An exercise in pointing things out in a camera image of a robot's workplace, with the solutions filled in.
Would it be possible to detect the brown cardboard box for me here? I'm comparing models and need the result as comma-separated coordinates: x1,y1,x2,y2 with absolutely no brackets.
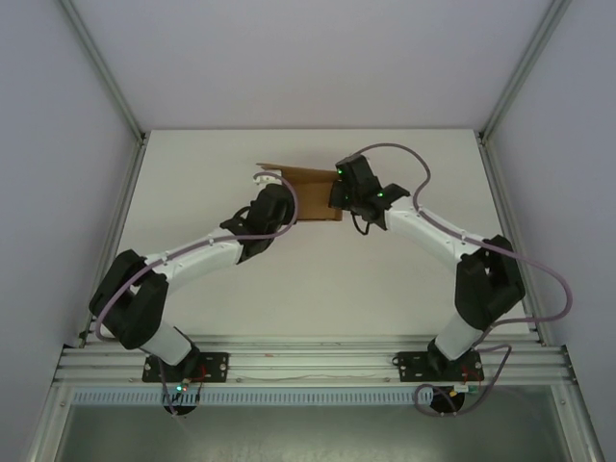
256,162,346,223

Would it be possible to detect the grey metal sheet panel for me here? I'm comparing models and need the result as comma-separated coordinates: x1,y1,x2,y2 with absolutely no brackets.
52,404,578,462

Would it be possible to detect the aluminium table side rail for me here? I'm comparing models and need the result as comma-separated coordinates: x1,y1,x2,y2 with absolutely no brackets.
78,137,148,347
475,134,550,346

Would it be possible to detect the aluminium mounting rail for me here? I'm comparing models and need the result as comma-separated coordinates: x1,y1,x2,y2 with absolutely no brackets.
53,335,577,386

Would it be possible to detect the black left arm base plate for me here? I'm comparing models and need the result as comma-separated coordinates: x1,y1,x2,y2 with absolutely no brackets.
141,352,230,384

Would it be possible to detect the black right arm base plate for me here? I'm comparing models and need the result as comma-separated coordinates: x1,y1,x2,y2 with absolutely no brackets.
392,350,484,384

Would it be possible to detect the slotted grey cable duct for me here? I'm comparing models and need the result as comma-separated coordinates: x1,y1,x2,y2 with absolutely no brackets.
71,390,434,406

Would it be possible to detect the aluminium frame post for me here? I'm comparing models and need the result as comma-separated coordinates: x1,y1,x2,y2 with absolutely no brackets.
478,0,569,141
58,0,146,141

